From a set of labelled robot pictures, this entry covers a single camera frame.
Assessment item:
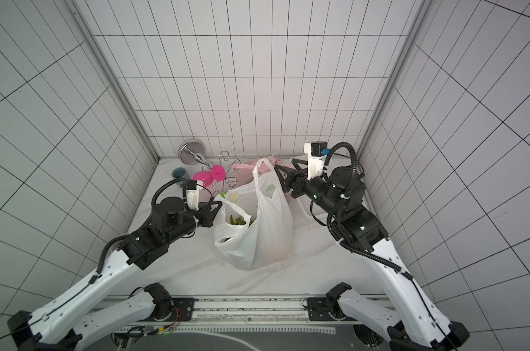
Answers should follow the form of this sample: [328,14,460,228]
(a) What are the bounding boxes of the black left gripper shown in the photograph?
[166,202,223,244]

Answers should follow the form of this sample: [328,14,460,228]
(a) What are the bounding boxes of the orange yellow pineapple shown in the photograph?
[229,215,256,226]

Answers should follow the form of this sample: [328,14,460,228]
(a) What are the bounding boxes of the pink plastic bag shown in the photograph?
[229,155,310,207]

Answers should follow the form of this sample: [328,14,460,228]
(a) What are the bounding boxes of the white plastic bag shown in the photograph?
[213,157,294,271]

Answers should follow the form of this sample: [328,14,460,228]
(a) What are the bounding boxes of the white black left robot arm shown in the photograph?
[8,197,222,350]

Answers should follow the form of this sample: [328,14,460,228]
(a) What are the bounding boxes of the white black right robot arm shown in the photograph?
[275,159,470,350]

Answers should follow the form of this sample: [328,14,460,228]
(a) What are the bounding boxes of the white plastic perforated basket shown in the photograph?
[326,153,367,207]

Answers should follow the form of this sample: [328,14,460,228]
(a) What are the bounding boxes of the teal green cup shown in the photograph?
[171,168,189,179]

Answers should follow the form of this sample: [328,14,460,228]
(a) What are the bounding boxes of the pink silver cup stand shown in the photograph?
[177,139,241,190]

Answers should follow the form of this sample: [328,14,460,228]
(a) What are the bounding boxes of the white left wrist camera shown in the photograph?
[184,179,203,211]

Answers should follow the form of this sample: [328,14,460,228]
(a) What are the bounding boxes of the aluminium mounting rail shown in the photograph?
[73,293,424,328]

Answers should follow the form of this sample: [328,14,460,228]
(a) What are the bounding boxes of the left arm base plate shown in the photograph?
[142,297,196,324]

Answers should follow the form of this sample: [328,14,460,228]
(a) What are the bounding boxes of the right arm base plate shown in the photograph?
[302,297,354,322]

